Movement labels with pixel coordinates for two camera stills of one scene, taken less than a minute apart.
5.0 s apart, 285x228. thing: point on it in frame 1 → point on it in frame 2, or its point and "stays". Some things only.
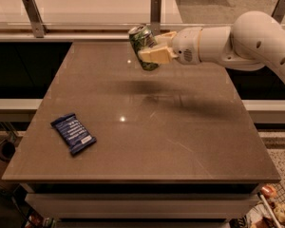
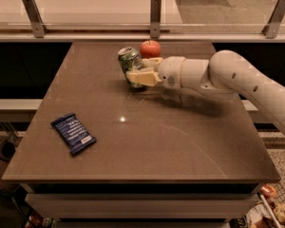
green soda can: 142,38 → 130,60
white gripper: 186,46 → 169,70
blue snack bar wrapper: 73,133 stays
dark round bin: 5,150 stays
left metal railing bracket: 34,16 stays
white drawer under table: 142,205 stays
